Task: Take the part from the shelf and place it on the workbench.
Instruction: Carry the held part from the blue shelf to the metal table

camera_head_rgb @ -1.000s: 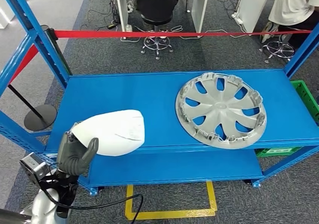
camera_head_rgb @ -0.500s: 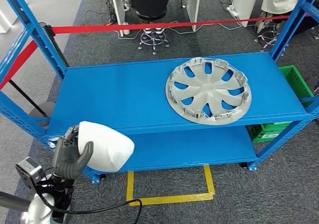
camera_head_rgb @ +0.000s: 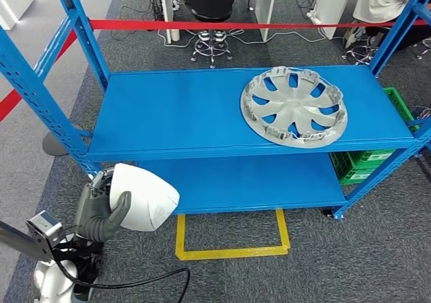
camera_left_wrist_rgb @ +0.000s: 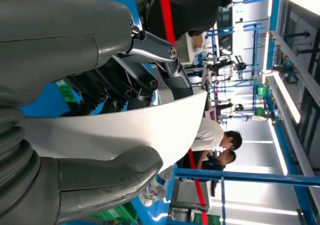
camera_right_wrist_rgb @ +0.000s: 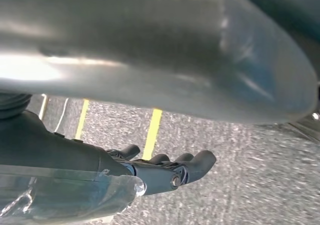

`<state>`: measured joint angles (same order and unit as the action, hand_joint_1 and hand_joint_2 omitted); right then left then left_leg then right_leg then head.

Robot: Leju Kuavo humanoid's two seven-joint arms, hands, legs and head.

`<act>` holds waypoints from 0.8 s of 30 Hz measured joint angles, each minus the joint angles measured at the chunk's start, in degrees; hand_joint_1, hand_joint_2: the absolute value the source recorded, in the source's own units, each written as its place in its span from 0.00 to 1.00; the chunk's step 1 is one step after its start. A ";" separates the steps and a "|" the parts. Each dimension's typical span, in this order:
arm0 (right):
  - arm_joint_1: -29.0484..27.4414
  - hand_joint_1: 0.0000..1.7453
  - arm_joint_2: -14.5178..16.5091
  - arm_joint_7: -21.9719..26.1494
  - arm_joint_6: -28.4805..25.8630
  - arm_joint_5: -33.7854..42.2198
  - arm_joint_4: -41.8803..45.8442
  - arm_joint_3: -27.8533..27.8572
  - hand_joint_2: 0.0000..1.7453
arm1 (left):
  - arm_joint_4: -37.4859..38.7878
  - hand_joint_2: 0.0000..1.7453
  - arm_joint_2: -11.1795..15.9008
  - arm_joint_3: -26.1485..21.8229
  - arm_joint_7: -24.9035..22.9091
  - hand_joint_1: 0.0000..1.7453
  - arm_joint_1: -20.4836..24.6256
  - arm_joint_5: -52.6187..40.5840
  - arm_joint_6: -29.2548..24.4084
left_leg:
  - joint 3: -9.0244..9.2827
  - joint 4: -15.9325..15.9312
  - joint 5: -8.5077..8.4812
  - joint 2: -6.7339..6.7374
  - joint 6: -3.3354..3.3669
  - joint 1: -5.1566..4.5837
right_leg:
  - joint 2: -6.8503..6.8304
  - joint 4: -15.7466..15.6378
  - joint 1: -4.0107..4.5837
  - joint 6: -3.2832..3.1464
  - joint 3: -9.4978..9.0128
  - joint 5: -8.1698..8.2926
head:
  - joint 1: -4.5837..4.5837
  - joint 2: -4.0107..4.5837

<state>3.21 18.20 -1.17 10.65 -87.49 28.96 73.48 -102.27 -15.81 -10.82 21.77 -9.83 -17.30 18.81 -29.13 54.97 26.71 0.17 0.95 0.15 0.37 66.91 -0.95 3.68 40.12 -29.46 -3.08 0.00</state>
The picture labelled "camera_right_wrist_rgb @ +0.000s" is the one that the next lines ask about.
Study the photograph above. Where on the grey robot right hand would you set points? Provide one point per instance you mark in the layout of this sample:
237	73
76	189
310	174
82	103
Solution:
124	44

